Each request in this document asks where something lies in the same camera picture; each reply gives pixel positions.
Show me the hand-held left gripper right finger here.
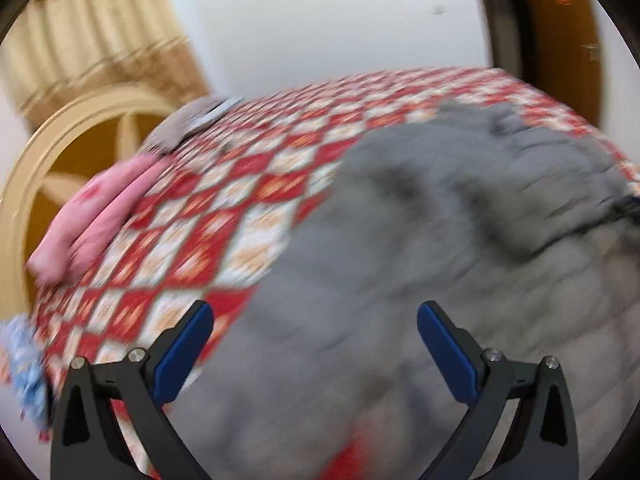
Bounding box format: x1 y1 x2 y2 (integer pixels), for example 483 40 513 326
416 301 581 480

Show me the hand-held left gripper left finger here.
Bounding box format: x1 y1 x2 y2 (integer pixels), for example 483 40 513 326
50 300 216 480

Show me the grey puffer jacket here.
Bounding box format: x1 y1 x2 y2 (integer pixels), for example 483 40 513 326
165 97 640 480

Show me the red checkered bear bedspread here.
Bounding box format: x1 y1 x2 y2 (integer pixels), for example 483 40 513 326
30 67 640 480

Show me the blue patterned cloth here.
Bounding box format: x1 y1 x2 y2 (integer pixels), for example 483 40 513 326
0 312 52 431

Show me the folded pink cloth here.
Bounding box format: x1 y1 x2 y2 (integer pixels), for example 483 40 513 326
25 152 166 286

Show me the grey striped pillow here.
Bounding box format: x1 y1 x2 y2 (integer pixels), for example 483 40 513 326
137 96 246 153

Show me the cream wooden headboard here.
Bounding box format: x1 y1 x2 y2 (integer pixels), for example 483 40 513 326
0 85 186 306

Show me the brown wooden door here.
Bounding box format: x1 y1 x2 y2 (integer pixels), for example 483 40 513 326
515 0 607 126

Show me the beige patterned curtain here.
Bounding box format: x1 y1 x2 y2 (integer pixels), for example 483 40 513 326
0 0 211 131

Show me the dark wooden door frame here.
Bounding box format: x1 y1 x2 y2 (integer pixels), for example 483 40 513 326
470 0 543 83

